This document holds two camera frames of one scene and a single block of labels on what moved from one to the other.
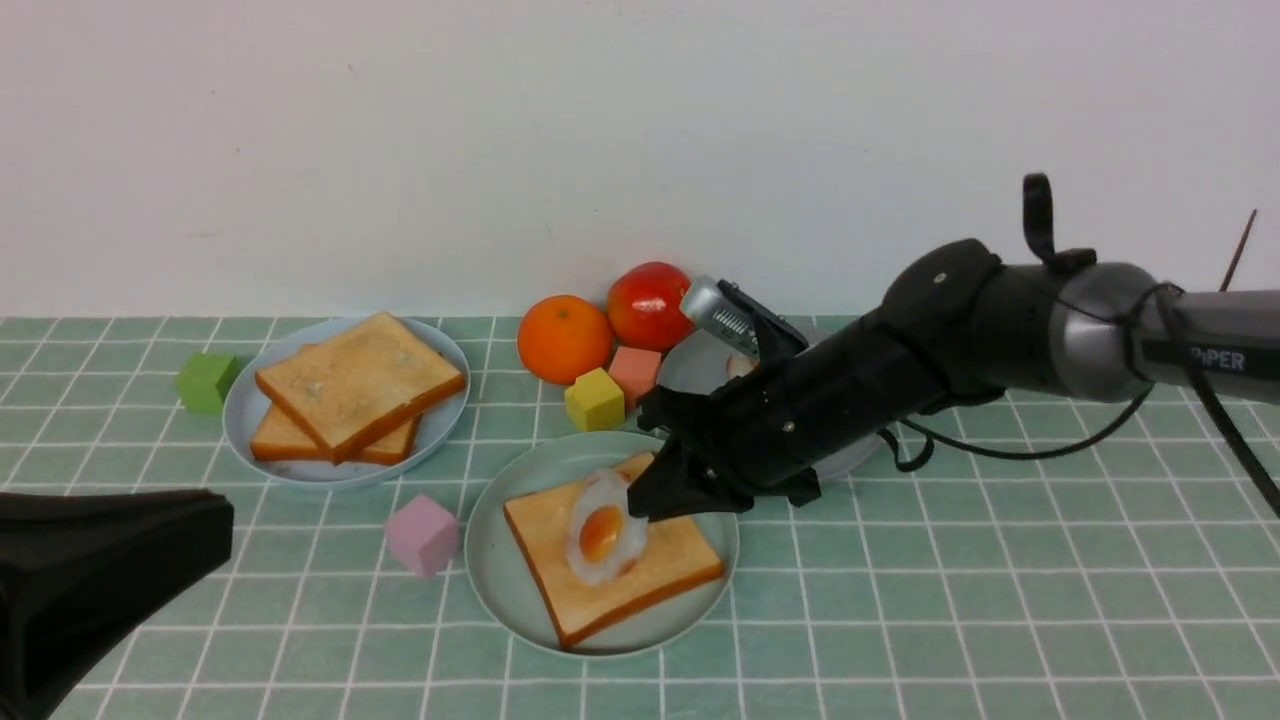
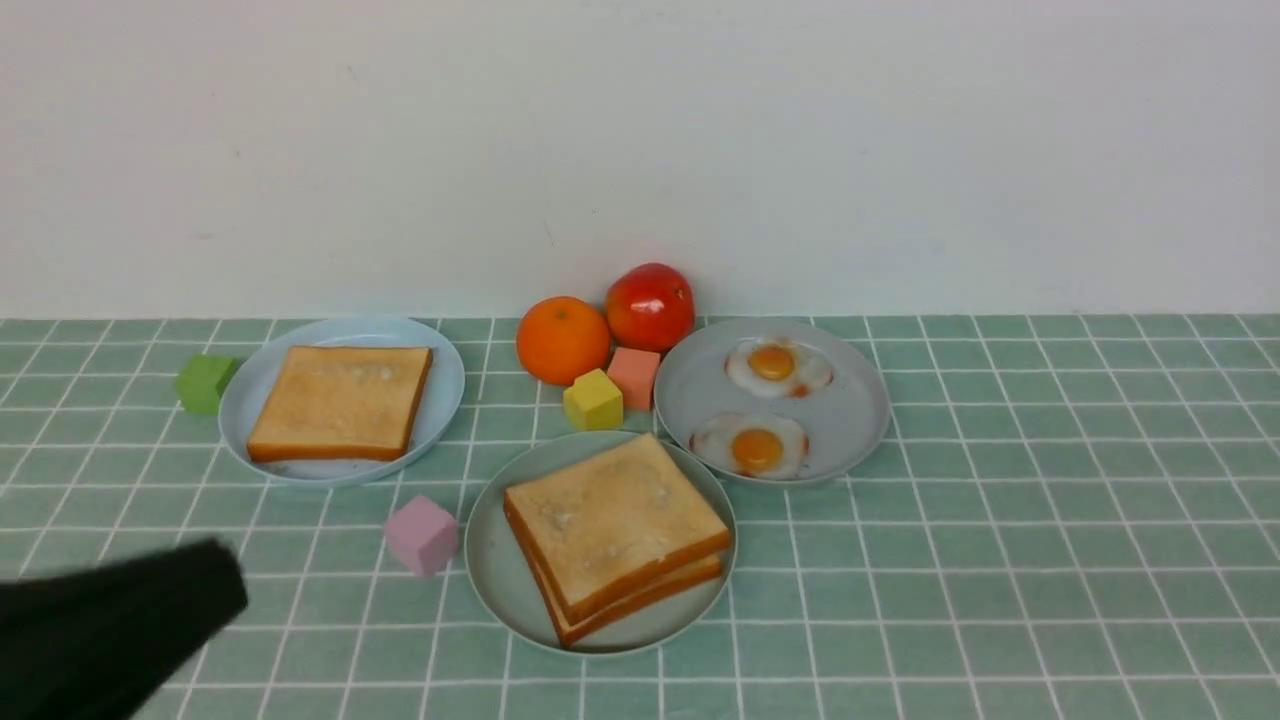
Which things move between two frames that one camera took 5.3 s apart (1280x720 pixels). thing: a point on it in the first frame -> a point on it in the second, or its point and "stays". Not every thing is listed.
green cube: [205, 379] stays
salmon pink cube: [635, 371] stays
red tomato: [644, 308] stays
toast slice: [351, 386] -> [610, 524]
